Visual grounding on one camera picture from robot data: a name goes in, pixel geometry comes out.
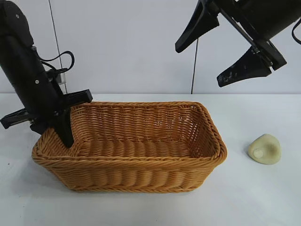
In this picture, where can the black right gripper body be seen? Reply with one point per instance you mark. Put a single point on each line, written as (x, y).
(263, 16)

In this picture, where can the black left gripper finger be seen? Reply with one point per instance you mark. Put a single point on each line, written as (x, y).
(41, 128)
(64, 129)

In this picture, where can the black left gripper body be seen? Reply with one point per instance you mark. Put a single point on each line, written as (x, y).
(42, 99)

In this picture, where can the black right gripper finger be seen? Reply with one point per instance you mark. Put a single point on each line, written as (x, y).
(200, 27)
(247, 69)

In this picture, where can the pale yellow egg yolk pastry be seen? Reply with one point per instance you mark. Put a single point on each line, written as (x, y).
(266, 147)

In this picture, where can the brown woven wicker basket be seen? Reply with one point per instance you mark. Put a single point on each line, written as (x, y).
(141, 169)

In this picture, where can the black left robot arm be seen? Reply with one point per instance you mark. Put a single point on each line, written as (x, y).
(16, 35)

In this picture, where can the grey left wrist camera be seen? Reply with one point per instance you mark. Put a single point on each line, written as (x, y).
(58, 77)

